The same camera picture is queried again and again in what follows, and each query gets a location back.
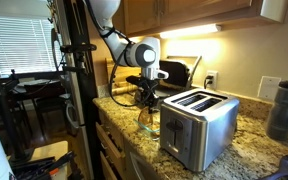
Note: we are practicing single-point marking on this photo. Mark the dark dining chair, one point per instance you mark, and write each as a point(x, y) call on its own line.
point(49, 106)

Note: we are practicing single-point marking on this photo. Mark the wooden cutting board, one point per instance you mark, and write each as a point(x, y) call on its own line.
point(115, 80)

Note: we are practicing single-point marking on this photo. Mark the wooden drawer front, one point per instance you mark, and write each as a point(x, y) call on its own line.
point(109, 143)
point(106, 170)

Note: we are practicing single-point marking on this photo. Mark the white wall outlet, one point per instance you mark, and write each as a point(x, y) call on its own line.
point(213, 74)

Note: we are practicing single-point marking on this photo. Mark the dark grey water bottle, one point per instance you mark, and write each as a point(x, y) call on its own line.
point(284, 110)

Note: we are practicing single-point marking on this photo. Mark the clear glass food container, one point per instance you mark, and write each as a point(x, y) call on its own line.
point(149, 128)

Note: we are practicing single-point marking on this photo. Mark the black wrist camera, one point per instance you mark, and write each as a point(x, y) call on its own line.
point(135, 80)

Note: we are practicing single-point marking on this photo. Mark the black power plug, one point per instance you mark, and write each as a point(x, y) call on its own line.
point(208, 81)

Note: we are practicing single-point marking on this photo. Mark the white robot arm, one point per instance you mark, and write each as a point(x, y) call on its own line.
point(144, 55)

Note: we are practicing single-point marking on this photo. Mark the wooden upper cabinet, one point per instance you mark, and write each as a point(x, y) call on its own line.
point(184, 10)

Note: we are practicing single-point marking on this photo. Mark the black tripod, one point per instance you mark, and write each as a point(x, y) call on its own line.
point(2, 100)

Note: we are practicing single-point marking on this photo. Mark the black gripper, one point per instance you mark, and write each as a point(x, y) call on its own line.
point(148, 90)

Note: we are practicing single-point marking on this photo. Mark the black robot stand column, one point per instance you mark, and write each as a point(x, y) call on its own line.
point(84, 83)

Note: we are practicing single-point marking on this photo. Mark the under-cabinet light bar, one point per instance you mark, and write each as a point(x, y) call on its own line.
point(190, 31)

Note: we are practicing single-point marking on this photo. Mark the black toaster lever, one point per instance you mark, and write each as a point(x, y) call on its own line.
point(174, 126)

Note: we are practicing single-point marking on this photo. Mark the stainless steel two-slot toaster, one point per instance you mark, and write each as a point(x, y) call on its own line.
point(214, 130)

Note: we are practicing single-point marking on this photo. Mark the white window blinds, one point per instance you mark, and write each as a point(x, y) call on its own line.
point(20, 43)

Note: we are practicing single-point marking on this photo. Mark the white switch plate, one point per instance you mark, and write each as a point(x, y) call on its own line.
point(269, 88)

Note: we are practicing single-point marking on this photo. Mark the dark dining table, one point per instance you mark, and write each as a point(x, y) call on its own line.
point(34, 86)

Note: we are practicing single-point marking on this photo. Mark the brown bread slice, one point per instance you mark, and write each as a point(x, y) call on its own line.
point(146, 117)

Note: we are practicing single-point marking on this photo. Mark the black and silver panini grill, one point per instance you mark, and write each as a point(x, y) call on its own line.
point(175, 73)

